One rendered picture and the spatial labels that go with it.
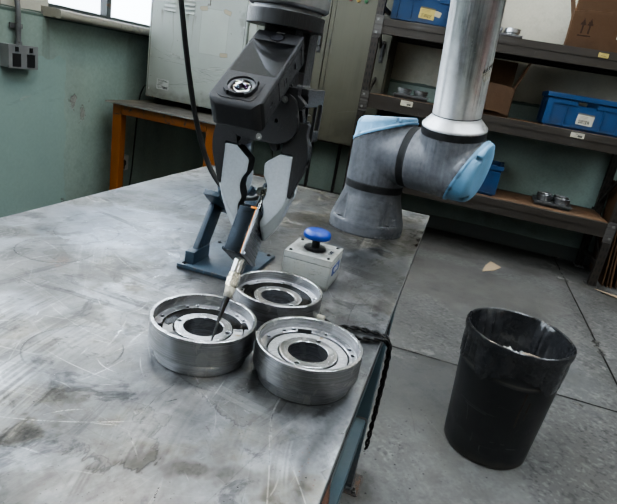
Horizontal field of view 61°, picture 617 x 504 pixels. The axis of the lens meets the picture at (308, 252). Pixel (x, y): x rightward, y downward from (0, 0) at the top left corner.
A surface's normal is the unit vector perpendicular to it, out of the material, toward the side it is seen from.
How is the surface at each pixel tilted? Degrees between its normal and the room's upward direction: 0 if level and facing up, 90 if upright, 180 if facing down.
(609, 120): 90
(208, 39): 90
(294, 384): 90
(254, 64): 32
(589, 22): 92
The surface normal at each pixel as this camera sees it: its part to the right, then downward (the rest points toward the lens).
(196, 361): 0.08, 0.34
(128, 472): 0.17, -0.93
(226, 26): -0.29, 0.27
